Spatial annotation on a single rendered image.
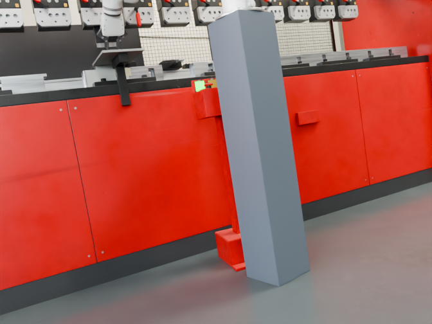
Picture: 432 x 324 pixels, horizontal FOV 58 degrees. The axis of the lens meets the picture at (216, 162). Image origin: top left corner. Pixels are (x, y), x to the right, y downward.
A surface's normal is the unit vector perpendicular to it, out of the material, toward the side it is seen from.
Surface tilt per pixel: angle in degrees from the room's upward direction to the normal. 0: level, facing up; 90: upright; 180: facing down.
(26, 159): 90
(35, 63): 90
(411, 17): 90
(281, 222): 90
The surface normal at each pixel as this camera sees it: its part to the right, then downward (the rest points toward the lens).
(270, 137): 0.61, -0.03
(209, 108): 0.30, 0.04
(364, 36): -0.89, 0.18
